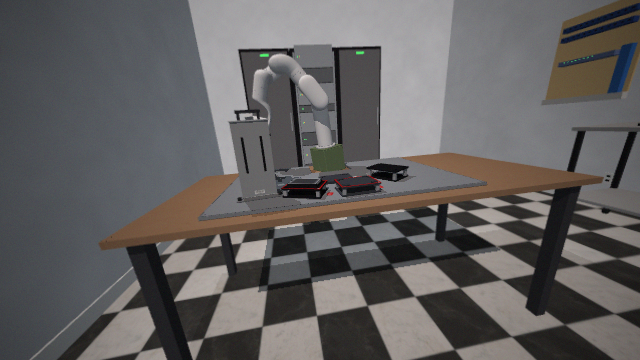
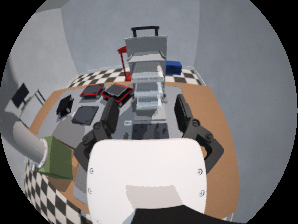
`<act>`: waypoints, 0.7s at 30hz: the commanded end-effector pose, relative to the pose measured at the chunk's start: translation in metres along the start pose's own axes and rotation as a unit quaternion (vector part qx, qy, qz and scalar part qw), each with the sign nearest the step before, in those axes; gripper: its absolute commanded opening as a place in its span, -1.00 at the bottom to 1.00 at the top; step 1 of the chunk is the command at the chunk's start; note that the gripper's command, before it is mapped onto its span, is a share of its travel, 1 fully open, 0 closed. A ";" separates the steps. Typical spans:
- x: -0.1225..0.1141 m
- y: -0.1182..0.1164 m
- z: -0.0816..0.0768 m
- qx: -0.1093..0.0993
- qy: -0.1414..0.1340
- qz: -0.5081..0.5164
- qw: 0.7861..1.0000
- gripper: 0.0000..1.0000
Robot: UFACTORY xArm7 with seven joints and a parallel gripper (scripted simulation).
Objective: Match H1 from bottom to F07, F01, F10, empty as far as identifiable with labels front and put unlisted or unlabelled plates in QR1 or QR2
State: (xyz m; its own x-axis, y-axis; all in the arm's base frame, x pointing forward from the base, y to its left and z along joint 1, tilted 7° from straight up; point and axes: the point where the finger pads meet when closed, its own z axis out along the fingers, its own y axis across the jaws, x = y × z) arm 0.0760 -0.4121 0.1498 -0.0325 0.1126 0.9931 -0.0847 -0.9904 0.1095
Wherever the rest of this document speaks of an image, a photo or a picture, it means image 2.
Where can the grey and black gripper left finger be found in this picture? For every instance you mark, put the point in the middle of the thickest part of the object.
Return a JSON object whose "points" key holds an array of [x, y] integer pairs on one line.
{"points": [[102, 130]]}

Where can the white microplate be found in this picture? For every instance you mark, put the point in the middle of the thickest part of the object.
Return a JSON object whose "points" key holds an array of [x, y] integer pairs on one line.
{"points": [[148, 90], [149, 103]]}

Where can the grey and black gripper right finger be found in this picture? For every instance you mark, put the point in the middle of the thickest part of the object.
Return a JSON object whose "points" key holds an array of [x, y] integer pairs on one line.
{"points": [[192, 129]]}

